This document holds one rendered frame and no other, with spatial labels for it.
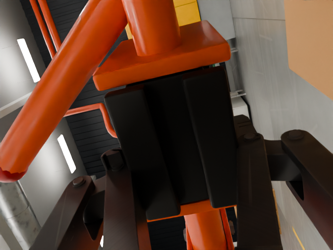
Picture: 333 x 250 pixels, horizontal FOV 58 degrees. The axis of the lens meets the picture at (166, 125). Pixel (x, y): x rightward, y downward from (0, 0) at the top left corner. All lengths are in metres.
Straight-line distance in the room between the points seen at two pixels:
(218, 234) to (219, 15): 7.33
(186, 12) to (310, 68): 7.06
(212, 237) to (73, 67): 0.12
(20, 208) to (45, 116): 6.18
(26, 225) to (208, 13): 5.88
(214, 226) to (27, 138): 0.12
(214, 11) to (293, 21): 7.11
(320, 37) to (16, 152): 0.26
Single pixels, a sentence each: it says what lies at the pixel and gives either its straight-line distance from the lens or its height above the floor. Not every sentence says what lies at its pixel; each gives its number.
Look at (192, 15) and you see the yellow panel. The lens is 7.37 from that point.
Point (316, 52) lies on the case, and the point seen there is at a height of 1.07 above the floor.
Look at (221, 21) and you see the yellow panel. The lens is 7.49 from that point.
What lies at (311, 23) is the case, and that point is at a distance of 0.32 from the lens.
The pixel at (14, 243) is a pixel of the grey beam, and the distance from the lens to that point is 3.26.
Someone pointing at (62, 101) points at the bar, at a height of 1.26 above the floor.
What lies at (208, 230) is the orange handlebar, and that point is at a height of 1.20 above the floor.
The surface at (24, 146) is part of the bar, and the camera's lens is 0.20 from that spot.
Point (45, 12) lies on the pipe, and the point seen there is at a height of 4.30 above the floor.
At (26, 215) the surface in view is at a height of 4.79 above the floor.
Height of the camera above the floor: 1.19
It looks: 7 degrees up
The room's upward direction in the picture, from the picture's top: 103 degrees counter-clockwise
